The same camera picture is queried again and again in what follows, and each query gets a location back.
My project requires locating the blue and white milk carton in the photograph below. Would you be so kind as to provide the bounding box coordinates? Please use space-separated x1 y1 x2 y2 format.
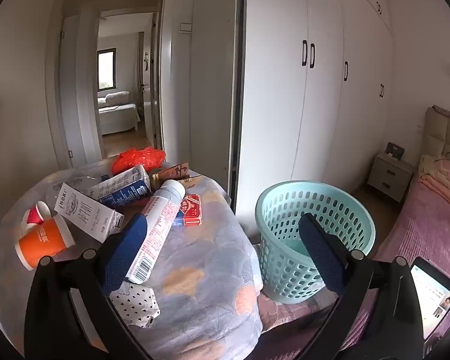
87 165 152 208

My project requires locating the white door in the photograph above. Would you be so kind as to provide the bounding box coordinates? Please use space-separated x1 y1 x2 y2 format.
58 7 106 167

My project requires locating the beige padded headboard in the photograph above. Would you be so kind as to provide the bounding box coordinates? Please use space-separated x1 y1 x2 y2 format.
423 107 450 158

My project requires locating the pink bed blanket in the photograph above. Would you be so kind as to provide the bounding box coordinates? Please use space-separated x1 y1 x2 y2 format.
341 172 450 353

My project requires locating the red card box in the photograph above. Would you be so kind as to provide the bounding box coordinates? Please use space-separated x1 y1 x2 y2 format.
172 193 203 227

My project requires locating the black smartphone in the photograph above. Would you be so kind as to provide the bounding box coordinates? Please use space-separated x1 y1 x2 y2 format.
409 257 450 349

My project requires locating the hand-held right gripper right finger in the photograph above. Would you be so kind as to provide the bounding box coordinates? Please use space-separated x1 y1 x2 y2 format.
296 213 424 360

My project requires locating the dark framed window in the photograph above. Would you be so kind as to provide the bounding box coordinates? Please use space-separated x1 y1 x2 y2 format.
97 48 117 91

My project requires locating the white wardrobe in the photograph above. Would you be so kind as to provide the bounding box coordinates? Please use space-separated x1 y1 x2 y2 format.
161 0 398 211

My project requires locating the teal plastic basket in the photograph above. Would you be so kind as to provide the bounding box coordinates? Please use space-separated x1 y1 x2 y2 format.
256 181 376 304

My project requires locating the polka-dot white packet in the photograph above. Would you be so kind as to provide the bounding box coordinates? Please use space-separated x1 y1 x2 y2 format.
109 283 161 329

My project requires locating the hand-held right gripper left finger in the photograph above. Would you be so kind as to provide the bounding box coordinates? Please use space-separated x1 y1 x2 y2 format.
24 214 152 360

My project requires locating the white carton box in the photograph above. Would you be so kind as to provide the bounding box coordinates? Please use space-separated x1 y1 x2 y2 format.
54 183 125 244

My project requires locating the white tube with barcode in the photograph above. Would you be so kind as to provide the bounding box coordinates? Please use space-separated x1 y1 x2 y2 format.
125 179 186 285

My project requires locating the folded light pink blanket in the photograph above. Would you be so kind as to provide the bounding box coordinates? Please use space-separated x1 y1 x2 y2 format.
418 154 450 207

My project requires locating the orange paper cup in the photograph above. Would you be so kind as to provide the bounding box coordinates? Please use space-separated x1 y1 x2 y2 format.
15 215 75 271

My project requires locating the beige nightstand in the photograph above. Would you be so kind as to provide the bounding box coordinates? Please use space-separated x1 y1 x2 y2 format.
367 152 415 203

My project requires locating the red plastic bag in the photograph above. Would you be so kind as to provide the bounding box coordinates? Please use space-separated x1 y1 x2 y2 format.
111 147 167 175

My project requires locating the light grey sofa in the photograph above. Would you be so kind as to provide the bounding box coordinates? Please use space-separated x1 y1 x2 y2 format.
97 91 141 136

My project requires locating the dark picture frame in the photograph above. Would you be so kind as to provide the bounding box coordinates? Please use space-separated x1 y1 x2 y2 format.
385 142 406 159

